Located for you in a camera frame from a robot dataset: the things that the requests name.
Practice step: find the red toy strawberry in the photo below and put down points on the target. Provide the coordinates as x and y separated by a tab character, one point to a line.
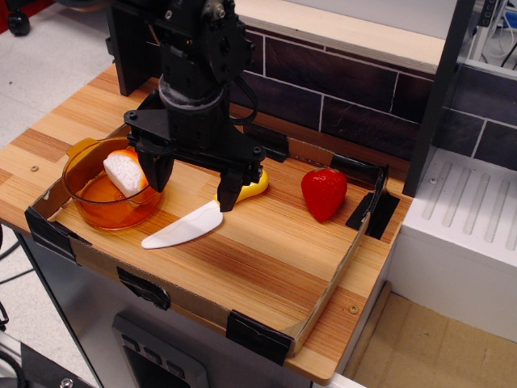
324	190

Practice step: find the white toy sink drainboard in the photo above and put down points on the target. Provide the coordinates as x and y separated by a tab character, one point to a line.
456	252

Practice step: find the yellow handled white toy knife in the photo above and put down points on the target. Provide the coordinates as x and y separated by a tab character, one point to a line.
190	227

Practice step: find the white and orange toy sushi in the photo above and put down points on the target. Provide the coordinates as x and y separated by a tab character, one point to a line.
124	171

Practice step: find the cardboard fence with black tape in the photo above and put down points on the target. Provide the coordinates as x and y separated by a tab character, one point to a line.
270	276

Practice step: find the orange transparent plastic pot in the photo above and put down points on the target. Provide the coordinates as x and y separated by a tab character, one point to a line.
98	200

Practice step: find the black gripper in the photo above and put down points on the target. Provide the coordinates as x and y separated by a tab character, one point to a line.
204	136

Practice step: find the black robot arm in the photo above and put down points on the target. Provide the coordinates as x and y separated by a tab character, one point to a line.
197	50

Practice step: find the black chair caster wheel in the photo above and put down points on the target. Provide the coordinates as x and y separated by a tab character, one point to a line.
18	23

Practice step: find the dark grey vertical post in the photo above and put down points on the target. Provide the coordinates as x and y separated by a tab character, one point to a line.
424	149

